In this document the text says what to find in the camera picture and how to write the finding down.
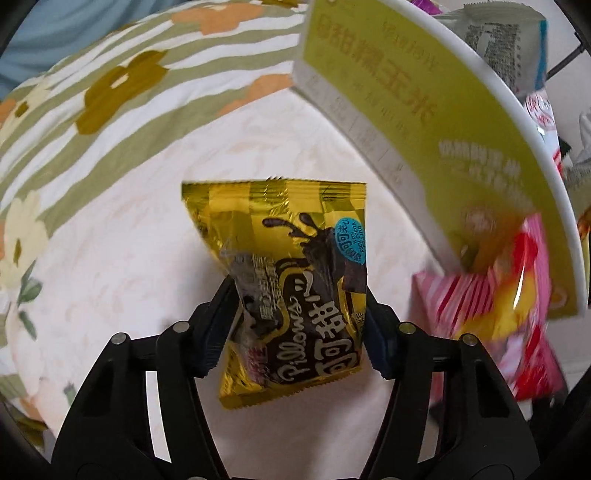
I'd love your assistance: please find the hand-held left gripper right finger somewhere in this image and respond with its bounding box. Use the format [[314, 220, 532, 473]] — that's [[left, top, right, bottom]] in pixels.
[[362, 293, 542, 480]]

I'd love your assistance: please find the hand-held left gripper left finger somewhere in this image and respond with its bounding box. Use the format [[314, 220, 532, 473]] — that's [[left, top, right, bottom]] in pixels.
[[51, 276, 242, 480]]

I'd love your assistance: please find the pink striped snack packet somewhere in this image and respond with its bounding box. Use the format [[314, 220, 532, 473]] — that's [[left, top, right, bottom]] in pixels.
[[413, 212, 568, 402]]

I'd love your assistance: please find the gold snack packet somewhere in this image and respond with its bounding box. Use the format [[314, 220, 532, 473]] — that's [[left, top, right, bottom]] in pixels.
[[181, 176, 370, 411]]

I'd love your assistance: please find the green cardboard box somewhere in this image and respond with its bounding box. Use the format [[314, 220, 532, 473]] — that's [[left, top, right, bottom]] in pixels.
[[292, 0, 589, 320]]

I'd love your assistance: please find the floral striped blanket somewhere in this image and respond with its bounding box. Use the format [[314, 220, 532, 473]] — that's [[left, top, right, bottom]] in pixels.
[[0, 0, 445, 480]]

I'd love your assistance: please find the white snack packet red print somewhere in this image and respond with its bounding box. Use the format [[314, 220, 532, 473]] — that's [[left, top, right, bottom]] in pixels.
[[525, 89, 563, 154]]

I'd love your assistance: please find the grey snack packet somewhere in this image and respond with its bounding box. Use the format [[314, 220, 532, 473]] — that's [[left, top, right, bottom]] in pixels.
[[434, 2, 549, 99]]

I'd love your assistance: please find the black metal rod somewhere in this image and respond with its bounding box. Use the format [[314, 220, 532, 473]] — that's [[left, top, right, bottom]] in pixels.
[[546, 25, 591, 80]]

